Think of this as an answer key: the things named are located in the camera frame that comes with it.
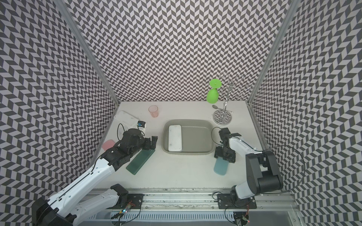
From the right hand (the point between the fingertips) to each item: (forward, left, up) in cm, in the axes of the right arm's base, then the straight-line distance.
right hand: (222, 161), depth 87 cm
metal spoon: (+46, -1, -1) cm, 46 cm away
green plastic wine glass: (+33, +5, +25) cm, 42 cm away
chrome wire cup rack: (+31, -5, +5) cm, 32 cm away
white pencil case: (+14, +30, +3) cm, 34 cm away
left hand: (+7, +43, +17) cm, 47 cm away
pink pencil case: (+11, +75, +3) cm, 76 cm away
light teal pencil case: (-4, +2, +1) cm, 4 cm away
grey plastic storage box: (+16, +15, +2) cm, 22 cm away
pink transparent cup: (+37, +47, +7) cm, 60 cm away
